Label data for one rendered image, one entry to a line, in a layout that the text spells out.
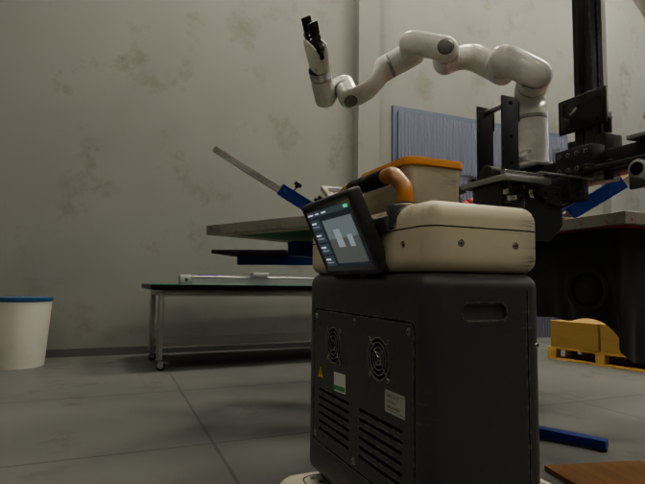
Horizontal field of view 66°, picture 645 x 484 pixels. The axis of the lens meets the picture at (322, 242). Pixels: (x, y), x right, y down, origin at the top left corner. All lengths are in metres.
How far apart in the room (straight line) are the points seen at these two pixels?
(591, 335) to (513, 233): 4.61
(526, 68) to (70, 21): 5.09
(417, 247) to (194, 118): 5.09
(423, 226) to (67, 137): 5.07
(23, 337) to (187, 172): 2.26
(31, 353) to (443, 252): 4.43
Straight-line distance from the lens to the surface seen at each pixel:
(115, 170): 5.62
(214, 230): 2.03
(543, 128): 1.73
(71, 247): 5.53
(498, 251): 0.93
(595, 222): 1.79
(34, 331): 4.96
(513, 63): 1.70
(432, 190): 1.06
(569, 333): 5.66
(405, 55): 1.77
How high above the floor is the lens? 0.77
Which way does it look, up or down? 5 degrees up
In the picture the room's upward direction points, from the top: 1 degrees clockwise
